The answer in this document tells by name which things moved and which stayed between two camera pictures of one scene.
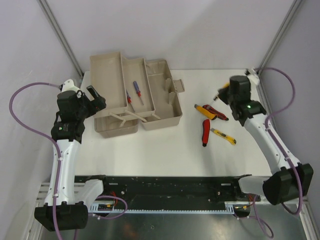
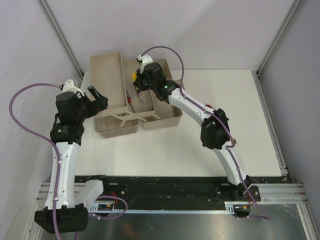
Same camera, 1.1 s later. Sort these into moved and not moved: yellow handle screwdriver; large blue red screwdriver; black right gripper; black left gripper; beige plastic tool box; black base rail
Moved: black right gripper; yellow handle screwdriver
Not moved: black left gripper; black base rail; beige plastic tool box; large blue red screwdriver
